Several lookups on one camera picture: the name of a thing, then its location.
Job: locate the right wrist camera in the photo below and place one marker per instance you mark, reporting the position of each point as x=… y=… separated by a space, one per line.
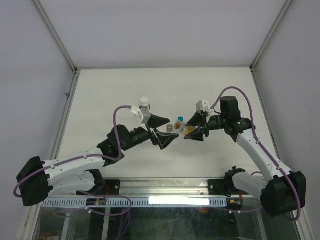
x=204 y=106

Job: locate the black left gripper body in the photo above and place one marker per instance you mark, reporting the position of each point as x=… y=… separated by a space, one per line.
x=152 y=135

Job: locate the right aluminium frame post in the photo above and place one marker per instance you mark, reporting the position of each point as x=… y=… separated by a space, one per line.
x=270 y=34

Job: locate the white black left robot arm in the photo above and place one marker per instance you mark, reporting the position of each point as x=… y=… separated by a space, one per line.
x=105 y=154

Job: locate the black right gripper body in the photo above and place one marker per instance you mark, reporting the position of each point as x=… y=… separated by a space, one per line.
x=206 y=126

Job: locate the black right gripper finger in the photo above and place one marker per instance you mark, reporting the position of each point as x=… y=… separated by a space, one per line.
x=196 y=135
x=196 y=119

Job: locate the grey slotted cable duct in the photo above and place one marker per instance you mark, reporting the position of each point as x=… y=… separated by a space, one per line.
x=135 y=202

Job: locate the left aluminium frame post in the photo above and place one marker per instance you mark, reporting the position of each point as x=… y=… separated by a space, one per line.
x=54 y=34

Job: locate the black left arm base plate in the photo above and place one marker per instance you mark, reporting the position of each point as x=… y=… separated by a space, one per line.
x=109 y=187

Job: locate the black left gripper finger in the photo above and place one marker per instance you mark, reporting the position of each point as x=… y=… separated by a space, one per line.
x=165 y=139
x=155 y=121

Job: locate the aluminium mounting rail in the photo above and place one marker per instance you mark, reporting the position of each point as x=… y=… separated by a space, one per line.
x=165 y=186

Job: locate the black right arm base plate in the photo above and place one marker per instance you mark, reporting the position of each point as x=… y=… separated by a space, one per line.
x=221 y=187

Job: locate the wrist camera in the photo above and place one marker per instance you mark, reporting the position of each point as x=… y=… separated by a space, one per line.
x=142 y=116
x=204 y=106

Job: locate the white capped dark pill bottle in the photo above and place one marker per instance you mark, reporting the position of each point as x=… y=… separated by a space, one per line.
x=145 y=103

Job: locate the aluminium frame post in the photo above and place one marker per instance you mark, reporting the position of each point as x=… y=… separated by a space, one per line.
x=270 y=34
x=54 y=34

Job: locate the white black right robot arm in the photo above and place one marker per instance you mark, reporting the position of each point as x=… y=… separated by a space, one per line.
x=280 y=190

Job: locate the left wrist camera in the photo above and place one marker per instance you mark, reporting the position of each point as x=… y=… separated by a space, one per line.
x=142 y=116

